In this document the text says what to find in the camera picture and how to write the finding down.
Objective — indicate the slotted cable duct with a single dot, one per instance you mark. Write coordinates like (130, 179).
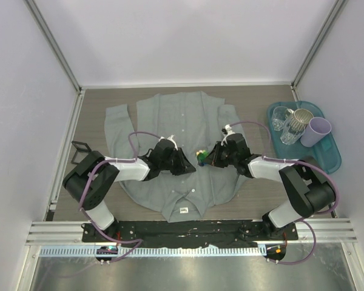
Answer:
(104, 251)

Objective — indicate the colourful pompom flower brooch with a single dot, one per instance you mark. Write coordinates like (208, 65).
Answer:
(201, 155)

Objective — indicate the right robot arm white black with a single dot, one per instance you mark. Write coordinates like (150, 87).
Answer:
(308, 188)

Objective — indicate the small black frame stand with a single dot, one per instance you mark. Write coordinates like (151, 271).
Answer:
(80, 147)

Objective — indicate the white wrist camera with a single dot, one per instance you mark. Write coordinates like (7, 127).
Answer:
(227, 131)
(171, 139)

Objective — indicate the clear glass cup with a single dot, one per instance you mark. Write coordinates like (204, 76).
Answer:
(279, 116)
(292, 131)

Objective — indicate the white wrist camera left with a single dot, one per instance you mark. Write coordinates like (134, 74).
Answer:
(171, 139)

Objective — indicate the clear glass cup front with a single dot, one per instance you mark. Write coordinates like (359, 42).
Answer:
(292, 131)

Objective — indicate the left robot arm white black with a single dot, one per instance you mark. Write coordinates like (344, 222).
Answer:
(91, 179)

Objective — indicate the grey button-up shirt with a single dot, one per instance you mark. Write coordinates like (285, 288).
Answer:
(196, 120)

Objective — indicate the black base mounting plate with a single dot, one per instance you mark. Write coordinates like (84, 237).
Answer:
(194, 234)

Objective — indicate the metal cup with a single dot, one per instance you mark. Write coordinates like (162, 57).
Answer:
(299, 119)

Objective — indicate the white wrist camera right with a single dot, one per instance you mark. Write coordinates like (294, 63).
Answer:
(227, 131)

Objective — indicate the lilac plastic cup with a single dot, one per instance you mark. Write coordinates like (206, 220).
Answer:
(316, 130)

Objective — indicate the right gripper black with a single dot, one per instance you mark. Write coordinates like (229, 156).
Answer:
(212, 159)

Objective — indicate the clear glass cup rear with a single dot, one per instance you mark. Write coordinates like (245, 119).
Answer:
(279, 116)

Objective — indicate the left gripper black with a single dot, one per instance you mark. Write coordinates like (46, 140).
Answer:
(184, 167)

